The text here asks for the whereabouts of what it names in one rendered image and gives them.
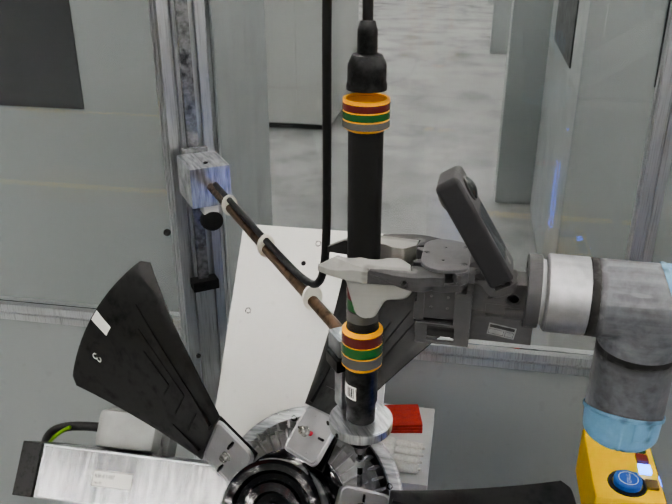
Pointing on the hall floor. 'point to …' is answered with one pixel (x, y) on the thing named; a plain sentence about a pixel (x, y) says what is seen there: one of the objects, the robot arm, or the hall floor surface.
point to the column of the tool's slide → (205, 302)
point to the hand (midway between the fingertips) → (336, 252)
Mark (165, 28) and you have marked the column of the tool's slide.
